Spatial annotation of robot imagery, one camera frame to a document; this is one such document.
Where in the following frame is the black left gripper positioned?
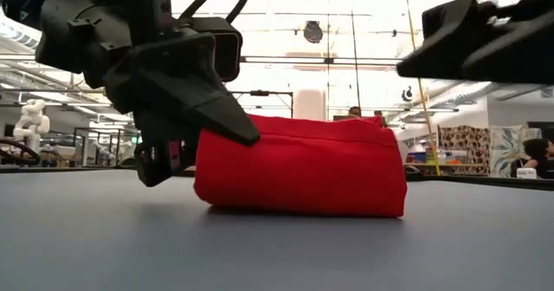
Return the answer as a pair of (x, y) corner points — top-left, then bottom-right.
(34, 0), (261, 148)

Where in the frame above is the red cloth towel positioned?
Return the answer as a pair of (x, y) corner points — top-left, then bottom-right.
(193, 113), (409, 219)

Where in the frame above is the brown floral patterned cloth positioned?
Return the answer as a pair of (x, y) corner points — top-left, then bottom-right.
(437, 125), (493, 176)

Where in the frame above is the white leaf patterned cloth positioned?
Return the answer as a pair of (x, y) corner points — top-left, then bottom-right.
(491, 125), (542, 178)

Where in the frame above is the blue storage bin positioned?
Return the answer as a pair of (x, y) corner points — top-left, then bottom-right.
(406, 150), (429, 165)

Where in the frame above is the white robot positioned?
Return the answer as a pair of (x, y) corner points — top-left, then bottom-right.
(11, 99), (51, 154)

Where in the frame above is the long ceiling light strip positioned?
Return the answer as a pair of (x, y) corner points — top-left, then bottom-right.
(240, 55), (403, 67)

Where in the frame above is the white building column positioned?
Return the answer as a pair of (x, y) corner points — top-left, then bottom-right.
(293, 89), (328, 121)

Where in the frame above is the black framed enclosure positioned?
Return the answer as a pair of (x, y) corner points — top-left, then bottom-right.
(73, 126), (142, 167)

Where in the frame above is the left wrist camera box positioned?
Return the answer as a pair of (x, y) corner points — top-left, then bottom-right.
(185, 16), (243, 83)

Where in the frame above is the black gantry frame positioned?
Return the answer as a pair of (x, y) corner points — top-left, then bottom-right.
(229, 89), (294, 119)

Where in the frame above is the yellow hanging cable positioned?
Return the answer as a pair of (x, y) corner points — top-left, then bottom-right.
(402, 0), (441, 178)

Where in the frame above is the black hanging cable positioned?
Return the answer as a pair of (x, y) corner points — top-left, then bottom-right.
(348, 0), (365, 110)

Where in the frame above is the black curved hose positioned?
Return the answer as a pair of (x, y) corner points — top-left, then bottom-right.
(0, 138), (42, 167)

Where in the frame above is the black ceiling cable reel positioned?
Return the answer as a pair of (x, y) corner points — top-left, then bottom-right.
(301, 20), (325, 46)

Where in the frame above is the silver ventilation duct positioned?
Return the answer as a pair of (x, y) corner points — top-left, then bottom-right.
(0, 13), (42, 49)

